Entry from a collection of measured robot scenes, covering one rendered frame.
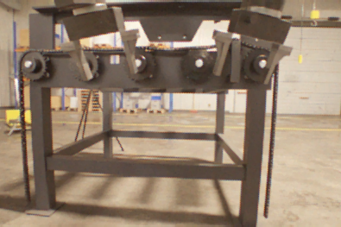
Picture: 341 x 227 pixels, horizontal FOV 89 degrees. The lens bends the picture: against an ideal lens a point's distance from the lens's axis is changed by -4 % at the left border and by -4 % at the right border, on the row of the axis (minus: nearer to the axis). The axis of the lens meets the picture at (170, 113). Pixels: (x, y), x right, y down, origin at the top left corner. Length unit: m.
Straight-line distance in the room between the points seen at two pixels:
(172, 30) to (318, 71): 11.44
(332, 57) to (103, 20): 12.51
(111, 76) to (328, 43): 12.21
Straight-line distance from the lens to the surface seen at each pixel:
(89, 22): 0.48
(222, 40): 0.46
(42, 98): 1.24
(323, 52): 12.48
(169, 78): 0.97
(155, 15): 1.09
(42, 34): 1.30
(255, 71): 0.97
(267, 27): 0.49
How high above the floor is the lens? 0.69
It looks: 5 degrees down
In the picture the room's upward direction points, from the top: 1 degrees clockwise
